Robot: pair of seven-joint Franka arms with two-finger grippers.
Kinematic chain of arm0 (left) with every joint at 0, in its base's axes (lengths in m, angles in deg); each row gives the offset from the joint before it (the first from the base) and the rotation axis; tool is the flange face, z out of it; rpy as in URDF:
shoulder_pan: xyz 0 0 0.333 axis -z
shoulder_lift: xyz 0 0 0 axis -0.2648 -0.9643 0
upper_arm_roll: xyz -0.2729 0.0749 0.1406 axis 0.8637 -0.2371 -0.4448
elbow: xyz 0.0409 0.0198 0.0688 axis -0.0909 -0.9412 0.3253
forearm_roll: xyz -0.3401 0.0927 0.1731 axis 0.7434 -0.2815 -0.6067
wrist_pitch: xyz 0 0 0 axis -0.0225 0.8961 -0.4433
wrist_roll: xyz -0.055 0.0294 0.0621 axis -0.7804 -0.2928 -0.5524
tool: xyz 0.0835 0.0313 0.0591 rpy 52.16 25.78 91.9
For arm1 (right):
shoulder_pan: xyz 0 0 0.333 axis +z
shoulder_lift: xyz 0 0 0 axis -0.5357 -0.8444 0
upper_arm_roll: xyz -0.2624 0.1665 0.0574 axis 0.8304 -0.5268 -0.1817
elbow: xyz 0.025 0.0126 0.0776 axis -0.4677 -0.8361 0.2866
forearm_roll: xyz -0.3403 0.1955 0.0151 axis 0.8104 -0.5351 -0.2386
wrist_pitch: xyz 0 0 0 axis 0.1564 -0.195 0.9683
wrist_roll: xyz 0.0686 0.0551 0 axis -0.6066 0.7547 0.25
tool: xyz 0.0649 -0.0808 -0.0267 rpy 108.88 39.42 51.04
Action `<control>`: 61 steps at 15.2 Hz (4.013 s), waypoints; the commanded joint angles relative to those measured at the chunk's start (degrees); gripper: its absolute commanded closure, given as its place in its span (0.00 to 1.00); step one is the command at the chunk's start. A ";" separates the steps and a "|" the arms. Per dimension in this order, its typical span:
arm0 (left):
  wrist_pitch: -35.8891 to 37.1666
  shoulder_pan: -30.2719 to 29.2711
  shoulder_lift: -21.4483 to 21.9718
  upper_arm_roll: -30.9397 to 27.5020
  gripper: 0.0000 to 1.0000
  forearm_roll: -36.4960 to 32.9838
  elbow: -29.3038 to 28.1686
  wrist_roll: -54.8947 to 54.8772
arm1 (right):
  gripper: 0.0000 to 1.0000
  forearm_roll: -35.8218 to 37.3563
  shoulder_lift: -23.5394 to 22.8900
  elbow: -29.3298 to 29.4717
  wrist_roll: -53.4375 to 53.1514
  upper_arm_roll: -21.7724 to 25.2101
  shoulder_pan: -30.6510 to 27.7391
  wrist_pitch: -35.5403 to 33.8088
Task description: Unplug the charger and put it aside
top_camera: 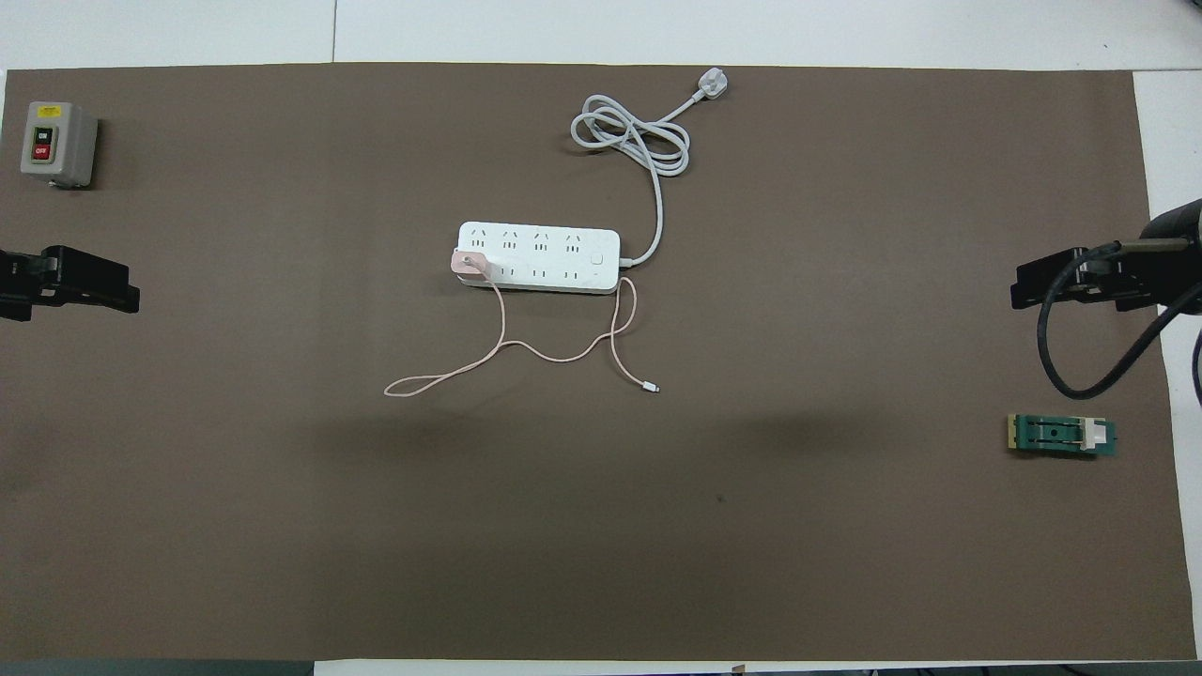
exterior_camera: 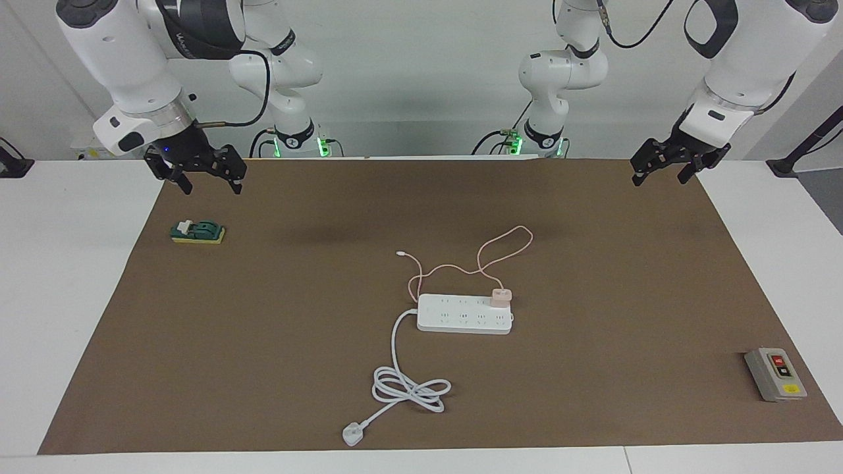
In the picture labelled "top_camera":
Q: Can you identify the green circuit board module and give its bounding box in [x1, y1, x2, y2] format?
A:
[1007, 413, 1119, 461]

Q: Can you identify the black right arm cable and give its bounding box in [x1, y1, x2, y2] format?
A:
[1036, 240, 1202, 400]

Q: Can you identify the brown table mat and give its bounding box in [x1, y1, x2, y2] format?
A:
[0, 62, 1198, 662]

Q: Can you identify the pink charging cable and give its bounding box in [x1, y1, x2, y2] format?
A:
[383, 272, 661, 399]

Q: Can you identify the white power cord with plug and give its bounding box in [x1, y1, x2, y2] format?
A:
[571, 68, 731, 269]

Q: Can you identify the white power strip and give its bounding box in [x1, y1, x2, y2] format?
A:
[456, 222, 622, 296]

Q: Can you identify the grey on-off switch box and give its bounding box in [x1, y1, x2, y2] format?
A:
[20, 100, 100, 191]

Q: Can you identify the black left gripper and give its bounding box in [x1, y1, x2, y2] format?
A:
[0, 246, 141, 323]

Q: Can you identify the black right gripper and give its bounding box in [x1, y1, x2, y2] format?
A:
[1010, 246, 1166, 313]

